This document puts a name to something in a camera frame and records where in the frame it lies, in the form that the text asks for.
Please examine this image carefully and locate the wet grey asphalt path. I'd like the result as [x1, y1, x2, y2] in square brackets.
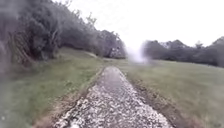
[53, 65, 174, 128]

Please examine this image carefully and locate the grass verge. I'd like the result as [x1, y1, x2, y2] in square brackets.
[0, 46, 109, 128]

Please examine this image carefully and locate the row of trees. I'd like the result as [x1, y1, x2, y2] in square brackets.
[141, 36, 224, 69]

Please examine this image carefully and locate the dense dark wood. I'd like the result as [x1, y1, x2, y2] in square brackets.
[0, 0, 128, 68]

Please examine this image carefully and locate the grass field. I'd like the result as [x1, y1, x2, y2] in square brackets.
[113, 58, 224, 128]

